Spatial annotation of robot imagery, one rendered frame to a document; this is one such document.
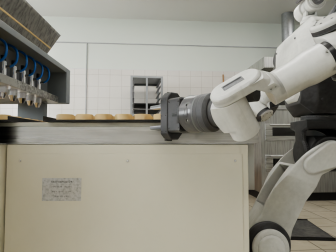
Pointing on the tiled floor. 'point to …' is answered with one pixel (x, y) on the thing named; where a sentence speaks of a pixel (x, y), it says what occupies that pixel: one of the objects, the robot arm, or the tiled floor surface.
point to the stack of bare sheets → (309, 232)
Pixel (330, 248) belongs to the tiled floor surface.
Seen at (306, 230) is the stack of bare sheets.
